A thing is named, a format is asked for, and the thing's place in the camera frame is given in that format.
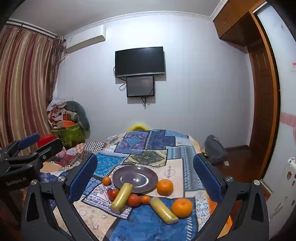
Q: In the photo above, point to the white curtain rail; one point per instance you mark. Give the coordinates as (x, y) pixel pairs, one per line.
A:
(30, 27)

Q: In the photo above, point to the white air conditioner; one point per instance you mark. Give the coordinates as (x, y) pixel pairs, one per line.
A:
(85, 38)

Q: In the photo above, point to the pink toy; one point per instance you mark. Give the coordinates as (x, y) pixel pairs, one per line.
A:
(62, 154)

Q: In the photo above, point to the striped brown curtain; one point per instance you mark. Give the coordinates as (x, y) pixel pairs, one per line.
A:
(25, 81)

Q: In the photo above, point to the orange box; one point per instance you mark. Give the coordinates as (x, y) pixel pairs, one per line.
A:
(69, 117)

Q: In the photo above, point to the small black wall monitor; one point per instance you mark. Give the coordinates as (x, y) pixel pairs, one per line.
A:
(140, 86)

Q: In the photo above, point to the white sticker-covered appliance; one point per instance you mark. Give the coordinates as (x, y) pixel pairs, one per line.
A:
(283, 185)

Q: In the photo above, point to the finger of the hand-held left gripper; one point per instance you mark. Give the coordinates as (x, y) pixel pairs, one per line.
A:
(49, 149)
(29, 140)

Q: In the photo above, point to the yellow sugarcane piece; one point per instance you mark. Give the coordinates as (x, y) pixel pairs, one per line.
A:
(121, 198)
(163, 210)

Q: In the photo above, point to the black wall television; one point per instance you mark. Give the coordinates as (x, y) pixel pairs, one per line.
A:
(140, 61)

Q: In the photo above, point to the wooden overhead cabinet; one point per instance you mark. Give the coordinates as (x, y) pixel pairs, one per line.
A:
(233, 20)

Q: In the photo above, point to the wooden door frame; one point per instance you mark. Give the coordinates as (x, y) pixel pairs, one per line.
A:
(270, 92)

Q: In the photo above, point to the patchwork printed blanket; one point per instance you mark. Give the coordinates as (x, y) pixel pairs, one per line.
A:
(150, 148)

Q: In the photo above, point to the small orange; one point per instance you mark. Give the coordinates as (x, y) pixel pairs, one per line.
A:
(145, 199)
(106, 181)

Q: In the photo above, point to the grey backpack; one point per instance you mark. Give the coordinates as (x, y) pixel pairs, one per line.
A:
(215, 149)

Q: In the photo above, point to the yellow round object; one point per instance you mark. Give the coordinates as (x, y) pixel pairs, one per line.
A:
(138, 127)

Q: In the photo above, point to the red box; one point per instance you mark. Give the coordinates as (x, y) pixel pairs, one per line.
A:
(46, 139)

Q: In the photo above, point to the large orange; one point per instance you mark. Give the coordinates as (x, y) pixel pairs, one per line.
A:
(181, 207)
(165, 187)

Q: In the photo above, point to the red tomato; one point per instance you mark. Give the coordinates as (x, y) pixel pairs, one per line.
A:
(133, 200)
(112, 194)

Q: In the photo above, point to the grey pillow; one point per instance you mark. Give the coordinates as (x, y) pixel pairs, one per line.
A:
(81, 113)

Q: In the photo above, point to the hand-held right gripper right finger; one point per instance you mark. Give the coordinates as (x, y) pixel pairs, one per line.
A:
(205, 176)

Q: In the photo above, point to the purple round plate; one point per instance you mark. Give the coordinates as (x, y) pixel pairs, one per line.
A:
(136, 178)

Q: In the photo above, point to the pile of clutter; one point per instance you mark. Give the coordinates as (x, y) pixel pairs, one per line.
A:
(56, 111)

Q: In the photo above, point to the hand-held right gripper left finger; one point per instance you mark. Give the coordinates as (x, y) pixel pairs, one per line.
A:
(85, 176)

